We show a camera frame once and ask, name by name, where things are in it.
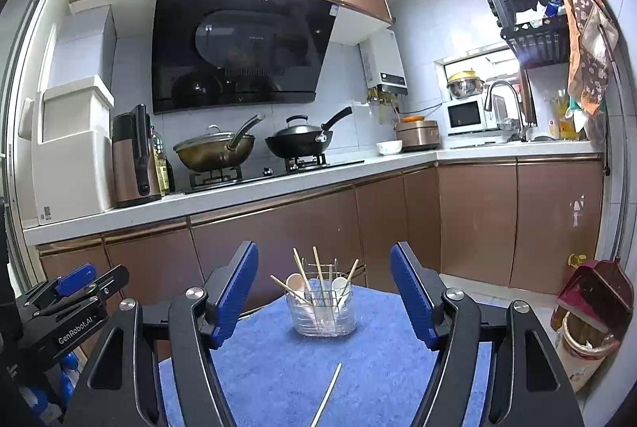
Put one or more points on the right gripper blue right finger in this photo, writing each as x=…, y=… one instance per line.
x=527, y=384

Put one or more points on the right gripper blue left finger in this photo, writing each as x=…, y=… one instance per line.
x=120, y=385

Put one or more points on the white ceramic spoon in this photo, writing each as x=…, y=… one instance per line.
x=340, y=287

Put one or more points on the chrome kitchen faucet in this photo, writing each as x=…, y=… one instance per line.
x=503, y=107

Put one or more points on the beige trash bin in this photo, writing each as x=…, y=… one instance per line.
x=580, y=347

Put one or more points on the maroon dustpan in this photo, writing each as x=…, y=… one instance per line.
x=600, y=294

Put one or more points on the blue terry cloth mat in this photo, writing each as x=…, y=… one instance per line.
x=273, y=376

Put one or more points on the white storage box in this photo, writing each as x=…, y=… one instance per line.
x=68, y=127

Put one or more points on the rose gold electric kettle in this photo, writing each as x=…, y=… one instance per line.
x=134, y=169

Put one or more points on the wooden chopstick leaning in holder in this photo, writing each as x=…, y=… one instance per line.
x=306, y=301

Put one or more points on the pink ceramic spoon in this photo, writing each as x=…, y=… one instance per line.
x=296, y=287

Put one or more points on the clear utensil holder with rack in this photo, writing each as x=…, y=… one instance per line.
x=319, y=320

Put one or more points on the gas stove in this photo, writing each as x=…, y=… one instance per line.
x=228, y=177

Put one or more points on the bronze wok with glass lid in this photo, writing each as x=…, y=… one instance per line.
x=217, y=149

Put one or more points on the yellow detergent bottle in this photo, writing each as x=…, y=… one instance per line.
x=563, y=124

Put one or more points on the brown rice cooker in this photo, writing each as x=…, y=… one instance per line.
x=418, y=134

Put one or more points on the white microwave oven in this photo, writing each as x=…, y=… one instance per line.
x=467, y=115

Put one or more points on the white bowl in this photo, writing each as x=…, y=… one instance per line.
x=390, y=147

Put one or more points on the black wok with lid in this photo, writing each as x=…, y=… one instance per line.
x=300, y=139

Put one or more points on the steel bowl on microwave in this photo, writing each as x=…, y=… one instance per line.
x=464, y=84

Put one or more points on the black range hood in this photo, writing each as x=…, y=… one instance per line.
x=211, y=53

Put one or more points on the white water heater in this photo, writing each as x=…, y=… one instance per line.
x=382, y=63

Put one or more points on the patterned hanging apron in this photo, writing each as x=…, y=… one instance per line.
x=592, y=36

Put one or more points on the black wall rack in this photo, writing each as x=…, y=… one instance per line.
x=536, y=35

